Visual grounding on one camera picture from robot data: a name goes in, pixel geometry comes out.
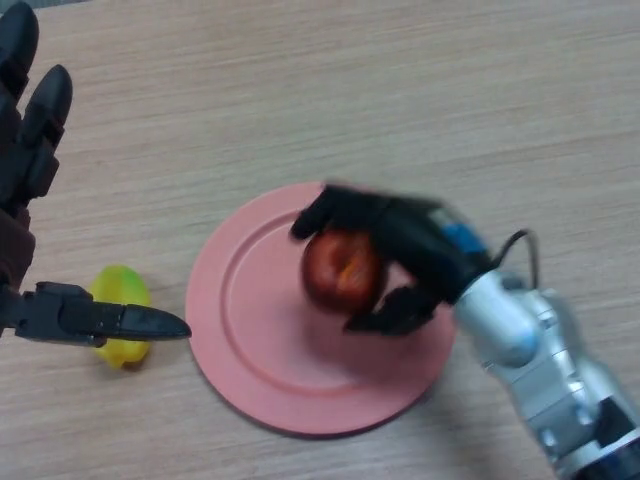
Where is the yellow starfruit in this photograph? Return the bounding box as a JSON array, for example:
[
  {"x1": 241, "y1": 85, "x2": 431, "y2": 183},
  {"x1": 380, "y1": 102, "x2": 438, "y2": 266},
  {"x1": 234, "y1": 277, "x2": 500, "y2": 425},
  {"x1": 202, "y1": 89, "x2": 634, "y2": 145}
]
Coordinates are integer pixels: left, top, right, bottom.
[{"x1": 88, "y1": 264, "x2": 152, "y2": 370}]

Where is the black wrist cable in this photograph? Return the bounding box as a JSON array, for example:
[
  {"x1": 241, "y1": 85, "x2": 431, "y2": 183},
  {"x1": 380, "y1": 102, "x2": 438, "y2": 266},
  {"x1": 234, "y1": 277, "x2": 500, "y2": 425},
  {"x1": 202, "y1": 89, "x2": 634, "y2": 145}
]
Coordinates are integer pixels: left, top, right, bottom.
[{"x1": 492, "y1": 229, "x2": 544, "y2": 291}]

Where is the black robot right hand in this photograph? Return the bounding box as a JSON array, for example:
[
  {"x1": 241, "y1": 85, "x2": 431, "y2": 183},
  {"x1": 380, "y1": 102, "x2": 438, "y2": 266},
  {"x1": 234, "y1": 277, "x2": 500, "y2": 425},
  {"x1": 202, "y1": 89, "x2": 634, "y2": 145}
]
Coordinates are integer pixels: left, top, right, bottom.
[{"x1": 289, "y1": 183, "x2": 494, "y2": 337}]

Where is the red apple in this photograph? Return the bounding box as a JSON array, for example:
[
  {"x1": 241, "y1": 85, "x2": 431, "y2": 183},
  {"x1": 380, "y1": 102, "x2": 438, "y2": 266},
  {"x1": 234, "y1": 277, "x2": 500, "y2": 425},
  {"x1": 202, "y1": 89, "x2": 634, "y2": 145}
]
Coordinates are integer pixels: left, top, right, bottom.
[{"x1": 301, "y1": 230, "x2": 389, "y2": 315}]

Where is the pink round plate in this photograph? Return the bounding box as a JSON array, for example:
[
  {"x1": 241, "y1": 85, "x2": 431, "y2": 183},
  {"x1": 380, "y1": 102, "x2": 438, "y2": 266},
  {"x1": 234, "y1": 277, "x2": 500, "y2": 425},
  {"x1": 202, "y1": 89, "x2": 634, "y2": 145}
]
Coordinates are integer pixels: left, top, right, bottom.
[{"x1": 184, "y1": 182, "x2": 457, "y2": 439}]

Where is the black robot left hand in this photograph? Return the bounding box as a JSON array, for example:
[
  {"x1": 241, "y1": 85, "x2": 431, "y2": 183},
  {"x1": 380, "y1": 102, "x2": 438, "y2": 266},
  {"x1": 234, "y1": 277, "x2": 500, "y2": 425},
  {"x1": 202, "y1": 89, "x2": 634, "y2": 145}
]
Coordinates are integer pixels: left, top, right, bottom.
[{"x1": 0, "y1": 1, "x2": 193, "y2": 349}]

